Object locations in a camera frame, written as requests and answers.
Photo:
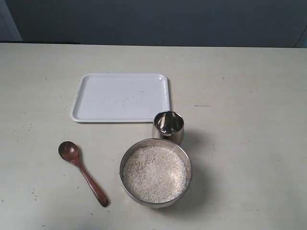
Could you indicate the small steel cup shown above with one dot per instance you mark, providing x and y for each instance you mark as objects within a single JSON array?
[{"x": 168, "y": 125}]

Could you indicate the large steel rice bowl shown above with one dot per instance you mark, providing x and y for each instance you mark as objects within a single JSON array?
[{"x": 161, "y": 143}]

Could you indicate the white rectangular plastic tray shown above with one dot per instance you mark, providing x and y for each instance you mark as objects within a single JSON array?
[{"x": 120, "y": 98}]

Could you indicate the brown wooden spoon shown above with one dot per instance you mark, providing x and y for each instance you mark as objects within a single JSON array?
[{"x": 69, "y": 152}]

